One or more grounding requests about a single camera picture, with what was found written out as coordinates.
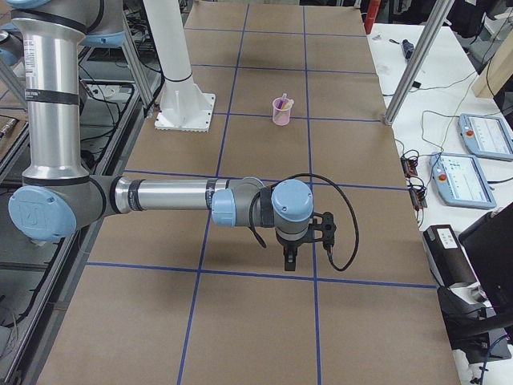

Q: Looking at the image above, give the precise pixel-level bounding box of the usb hub with cables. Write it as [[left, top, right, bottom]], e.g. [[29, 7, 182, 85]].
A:
[[400, 149, 420, 178]]

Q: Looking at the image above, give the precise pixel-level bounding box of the aluminium frame post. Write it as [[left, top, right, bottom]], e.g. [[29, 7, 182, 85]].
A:
[[383, 0, 454, 126]]

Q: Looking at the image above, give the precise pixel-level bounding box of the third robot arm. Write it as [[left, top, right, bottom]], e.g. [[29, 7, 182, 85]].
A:
[[1, 22, 24, 67]]

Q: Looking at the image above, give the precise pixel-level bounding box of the near teach pendant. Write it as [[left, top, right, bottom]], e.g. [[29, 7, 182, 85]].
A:
[[430, 152, 496, 209]]

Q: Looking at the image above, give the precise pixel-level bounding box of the dark brown box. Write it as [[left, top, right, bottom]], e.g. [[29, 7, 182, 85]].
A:
[[422, 225, 477, 288]]

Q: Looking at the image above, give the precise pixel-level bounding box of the teach pendant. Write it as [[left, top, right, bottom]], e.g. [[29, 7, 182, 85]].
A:
[[430, 152, 496, 209], [458, 114, 512, 161]]

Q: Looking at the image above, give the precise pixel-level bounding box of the far teach pendant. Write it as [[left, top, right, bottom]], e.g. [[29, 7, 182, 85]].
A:
[[458, 114, 512, 161]]

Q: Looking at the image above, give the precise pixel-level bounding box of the pink mesh pen holder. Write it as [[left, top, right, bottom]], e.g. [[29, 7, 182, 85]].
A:
[[272, 97, 294, 126]]

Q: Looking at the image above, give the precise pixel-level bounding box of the black monitor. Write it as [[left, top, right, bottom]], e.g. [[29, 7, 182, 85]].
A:
[[458, 205, 512, 336]]

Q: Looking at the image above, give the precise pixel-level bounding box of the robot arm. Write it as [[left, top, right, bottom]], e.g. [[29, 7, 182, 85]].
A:
[[8, 1, 336, 271]]

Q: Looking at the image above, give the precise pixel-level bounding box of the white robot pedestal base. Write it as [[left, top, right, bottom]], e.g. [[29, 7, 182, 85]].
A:
[[143, 0, 216, 132]]

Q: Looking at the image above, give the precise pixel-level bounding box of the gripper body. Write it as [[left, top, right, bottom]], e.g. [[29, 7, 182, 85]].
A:
[[276, 212, 337, 255]]

